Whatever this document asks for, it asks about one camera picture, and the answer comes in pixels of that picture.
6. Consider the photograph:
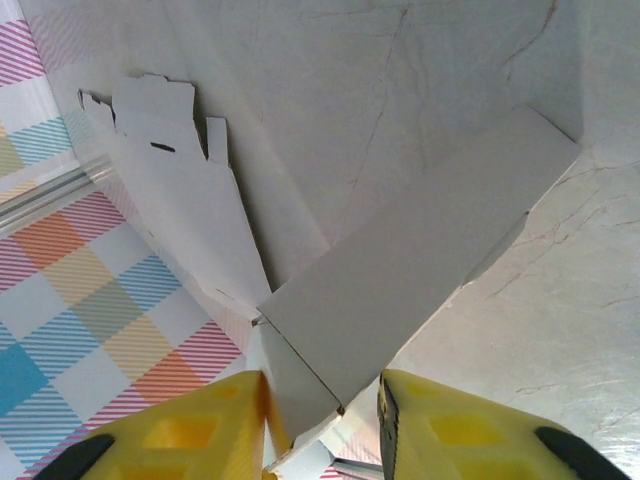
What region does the aluminium corner post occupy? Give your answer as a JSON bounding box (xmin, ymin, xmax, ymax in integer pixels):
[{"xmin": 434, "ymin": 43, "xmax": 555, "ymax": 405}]
[{"xmin": 0, "ymin": 152, "xmax": 117, "ymax": 236}]

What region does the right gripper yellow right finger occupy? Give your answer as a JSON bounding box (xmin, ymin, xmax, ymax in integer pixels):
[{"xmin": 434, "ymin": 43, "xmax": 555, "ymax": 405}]
[{"xmin": 376, "ymin": 367, "xmax": 630, "ymax": 480}]

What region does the white paper box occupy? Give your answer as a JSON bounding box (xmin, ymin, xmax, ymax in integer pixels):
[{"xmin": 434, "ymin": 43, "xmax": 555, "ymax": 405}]
[{"xmin": 77, "ymin": 73, "xmax": 585, "ymax": 474}]

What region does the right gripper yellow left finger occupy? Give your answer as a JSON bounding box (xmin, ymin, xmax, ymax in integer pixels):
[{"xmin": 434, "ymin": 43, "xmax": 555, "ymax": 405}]
[{"xmin": 23, "ymin": 368, "xmax": 292, "ymax": 480}]

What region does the aluminium side rail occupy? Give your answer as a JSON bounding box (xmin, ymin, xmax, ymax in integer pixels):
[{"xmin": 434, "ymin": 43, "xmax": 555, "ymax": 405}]
[{"xmin": 329, "ymin": 454, "xmax": 389, "ymax": 480}]

